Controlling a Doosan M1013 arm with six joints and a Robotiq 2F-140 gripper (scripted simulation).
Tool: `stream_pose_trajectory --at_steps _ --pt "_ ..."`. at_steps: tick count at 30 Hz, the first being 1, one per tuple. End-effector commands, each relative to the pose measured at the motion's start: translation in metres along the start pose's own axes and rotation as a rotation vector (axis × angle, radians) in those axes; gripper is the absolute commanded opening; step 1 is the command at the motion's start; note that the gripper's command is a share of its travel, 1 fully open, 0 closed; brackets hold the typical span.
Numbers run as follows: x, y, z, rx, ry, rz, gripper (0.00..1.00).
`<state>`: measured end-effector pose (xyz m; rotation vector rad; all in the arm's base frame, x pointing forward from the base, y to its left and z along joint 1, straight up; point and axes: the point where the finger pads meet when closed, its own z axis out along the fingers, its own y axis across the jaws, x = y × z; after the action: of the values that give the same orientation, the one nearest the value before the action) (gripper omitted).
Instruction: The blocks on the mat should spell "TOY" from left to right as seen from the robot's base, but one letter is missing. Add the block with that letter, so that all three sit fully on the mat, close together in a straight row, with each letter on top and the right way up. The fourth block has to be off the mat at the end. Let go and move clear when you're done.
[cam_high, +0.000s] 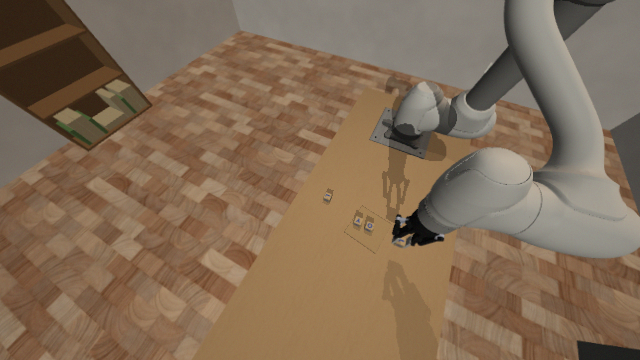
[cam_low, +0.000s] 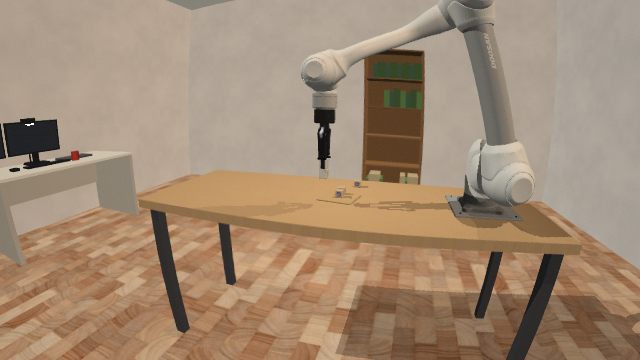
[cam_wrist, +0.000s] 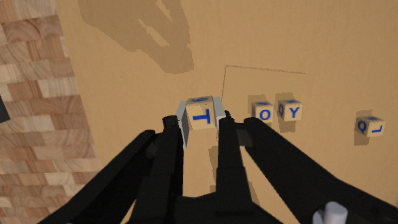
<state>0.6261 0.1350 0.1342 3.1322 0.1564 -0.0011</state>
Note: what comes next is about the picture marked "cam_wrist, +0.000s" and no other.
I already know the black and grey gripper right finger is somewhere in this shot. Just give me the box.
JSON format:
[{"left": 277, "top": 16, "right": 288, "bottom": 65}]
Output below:
[{"left": 213, "top": 96, "right": 398, "bottom": 224}]

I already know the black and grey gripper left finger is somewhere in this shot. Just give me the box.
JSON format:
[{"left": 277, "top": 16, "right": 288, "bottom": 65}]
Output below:
[{"left": 37, "top": 100, "right": 189, "bottom": 224}]

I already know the tan wooden letter block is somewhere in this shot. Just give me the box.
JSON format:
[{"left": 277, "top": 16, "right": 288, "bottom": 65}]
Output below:
[
  {"left": 185, "top": 96, "right": 216, "bottom": 131},
  {"left": 355, "top": 115, "right": 386, "bottom": 137},
  {"left": 278, "top": 99, "right": 303, "bottom": 121},
  {"left": 251, "top": 101, "right": 274, "bottom": 123}
]

